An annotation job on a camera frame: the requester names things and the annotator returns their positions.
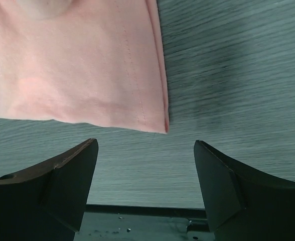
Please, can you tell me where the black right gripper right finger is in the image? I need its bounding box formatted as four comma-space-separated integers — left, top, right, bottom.
194, 141, 295, 240

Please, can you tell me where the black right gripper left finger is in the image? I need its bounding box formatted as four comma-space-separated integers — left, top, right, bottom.
0, 139, 98, 240

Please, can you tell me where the pink t shirt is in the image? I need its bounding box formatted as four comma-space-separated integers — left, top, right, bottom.
0, 1, 169, 134

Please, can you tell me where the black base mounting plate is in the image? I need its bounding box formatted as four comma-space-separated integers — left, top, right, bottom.
74, 204, 215, 241

